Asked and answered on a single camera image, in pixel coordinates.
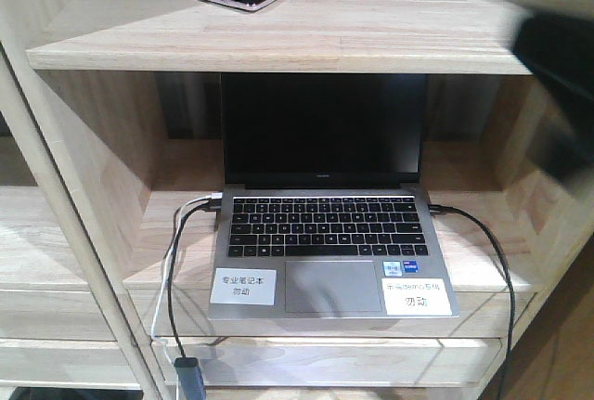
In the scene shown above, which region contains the black right laptop cable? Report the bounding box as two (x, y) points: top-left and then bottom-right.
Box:
(429, 203), (517, 400)

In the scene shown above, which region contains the black left laptop cable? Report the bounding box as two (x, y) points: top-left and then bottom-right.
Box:
(164, 204), (222, 362)

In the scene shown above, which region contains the white laptop cable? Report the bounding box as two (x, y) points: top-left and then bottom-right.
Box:
(150, 193), (223, 364)

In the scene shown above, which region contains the white paper label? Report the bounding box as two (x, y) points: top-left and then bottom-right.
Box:
(381, 278), (453, 316)
(210, 267), (277, 306)

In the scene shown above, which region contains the white paper label left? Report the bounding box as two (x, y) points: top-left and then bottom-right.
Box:
(210, 267), (277, 306)

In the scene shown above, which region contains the white paper label right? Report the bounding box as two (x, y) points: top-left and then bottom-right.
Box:
(381, 278), (453, 316)

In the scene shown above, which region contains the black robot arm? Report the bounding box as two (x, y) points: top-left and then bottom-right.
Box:
(510, 11), (593, 185)

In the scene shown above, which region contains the black laptop cable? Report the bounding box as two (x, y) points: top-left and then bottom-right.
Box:
(164, 204), (222, 362)
(429, 203), (517, 400)

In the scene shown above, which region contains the grey usb adapter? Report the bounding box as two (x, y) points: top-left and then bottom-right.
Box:
(174, 357), (207, 400)

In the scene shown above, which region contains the grey open laptop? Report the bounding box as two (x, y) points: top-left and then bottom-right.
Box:
(208, 72), (459, 320)

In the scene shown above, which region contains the light wooden shelf unit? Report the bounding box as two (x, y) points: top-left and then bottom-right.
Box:
(1, 0), (593, 399)

